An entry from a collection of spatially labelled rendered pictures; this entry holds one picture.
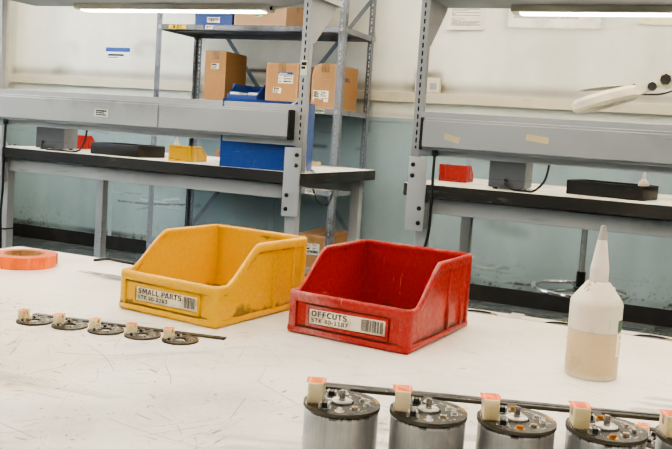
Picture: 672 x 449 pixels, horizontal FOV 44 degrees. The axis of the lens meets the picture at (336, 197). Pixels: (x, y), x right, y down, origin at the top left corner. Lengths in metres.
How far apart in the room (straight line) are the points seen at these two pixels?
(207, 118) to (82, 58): 3.17
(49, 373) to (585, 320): 0.33
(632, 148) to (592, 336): 1.99
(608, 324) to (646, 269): 4.13
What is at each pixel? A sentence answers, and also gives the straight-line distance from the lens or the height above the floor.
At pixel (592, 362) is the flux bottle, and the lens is 0.57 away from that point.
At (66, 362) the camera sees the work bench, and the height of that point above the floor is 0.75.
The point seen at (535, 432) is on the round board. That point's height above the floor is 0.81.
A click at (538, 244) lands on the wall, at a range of 4.74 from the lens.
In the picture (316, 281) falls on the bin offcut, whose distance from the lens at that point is 0.65.
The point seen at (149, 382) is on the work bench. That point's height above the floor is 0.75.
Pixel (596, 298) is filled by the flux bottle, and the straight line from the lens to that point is 0.57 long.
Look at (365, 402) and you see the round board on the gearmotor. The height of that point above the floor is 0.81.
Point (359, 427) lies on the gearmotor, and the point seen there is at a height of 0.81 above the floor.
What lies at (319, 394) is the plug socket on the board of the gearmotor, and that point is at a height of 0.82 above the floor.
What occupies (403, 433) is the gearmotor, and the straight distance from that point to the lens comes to 0.27.
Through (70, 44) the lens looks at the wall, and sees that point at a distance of 6.15.
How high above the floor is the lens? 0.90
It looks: 4 degrees down
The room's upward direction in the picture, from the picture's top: 4 degrees clockwise
